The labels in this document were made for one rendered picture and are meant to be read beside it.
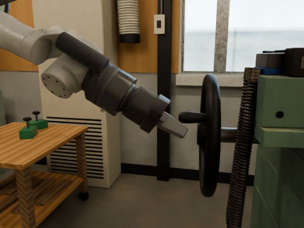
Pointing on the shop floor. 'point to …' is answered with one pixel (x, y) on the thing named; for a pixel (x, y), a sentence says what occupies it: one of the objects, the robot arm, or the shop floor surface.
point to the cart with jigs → (29, 203)
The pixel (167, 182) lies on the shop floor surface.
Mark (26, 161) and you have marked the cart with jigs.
